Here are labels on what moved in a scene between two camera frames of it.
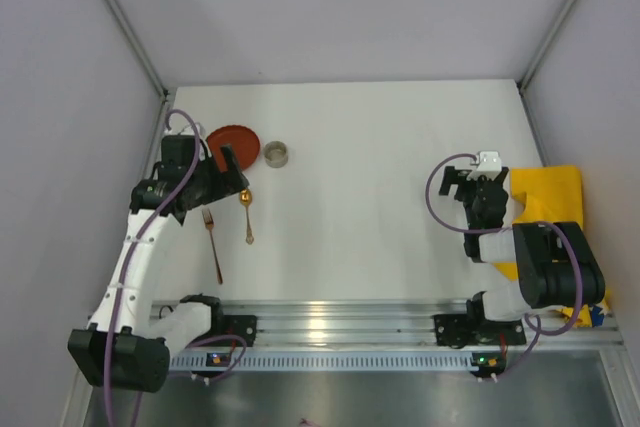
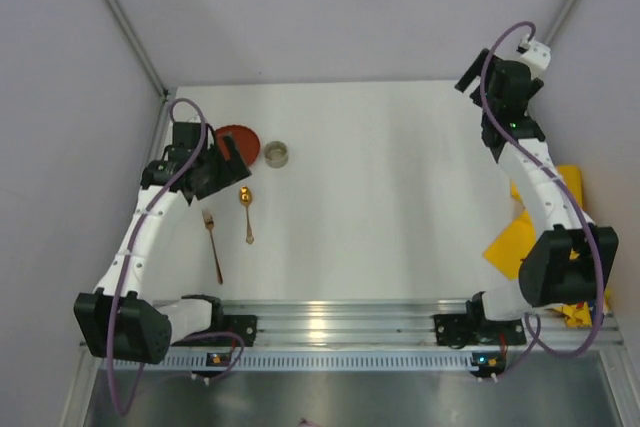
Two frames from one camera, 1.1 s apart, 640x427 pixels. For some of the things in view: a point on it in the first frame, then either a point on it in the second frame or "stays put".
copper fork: [209, 225] stays put
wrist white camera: [490, 164] to [537, 55]
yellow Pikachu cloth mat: [555, 195] stays put
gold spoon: [246, 199] stays put
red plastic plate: [244, 142] stays put
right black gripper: [473, 187] to [486, 79]
